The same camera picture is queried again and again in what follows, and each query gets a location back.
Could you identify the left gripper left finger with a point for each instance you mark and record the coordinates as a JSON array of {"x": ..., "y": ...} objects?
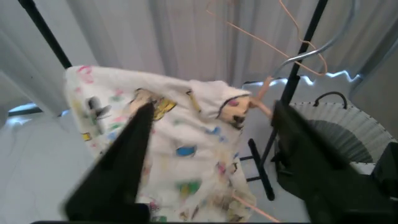
[{"x": 115, "y": 180}]

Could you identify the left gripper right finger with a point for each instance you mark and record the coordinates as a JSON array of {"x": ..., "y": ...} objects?
[{"x": 335, "y": 186}]

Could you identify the cream printed garment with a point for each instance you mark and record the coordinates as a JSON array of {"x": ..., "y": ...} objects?
[{"x": 192, "y": 130}]

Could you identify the pink clothes hanger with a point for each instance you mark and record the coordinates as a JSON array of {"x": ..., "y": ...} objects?
[
  {"x": 311, "y": 53},
  {"x": 248, "y": 35}
]

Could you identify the white laundry basket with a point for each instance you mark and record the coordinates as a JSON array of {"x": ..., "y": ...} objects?
[{"x": 357, "y": 124}]

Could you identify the black clothes rack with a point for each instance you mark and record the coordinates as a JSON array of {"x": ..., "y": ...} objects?
[{"x": 46, "y": 34}]

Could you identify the white curtain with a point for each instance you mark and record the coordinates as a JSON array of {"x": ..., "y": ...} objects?
[{"x": 155, "y": 37}]

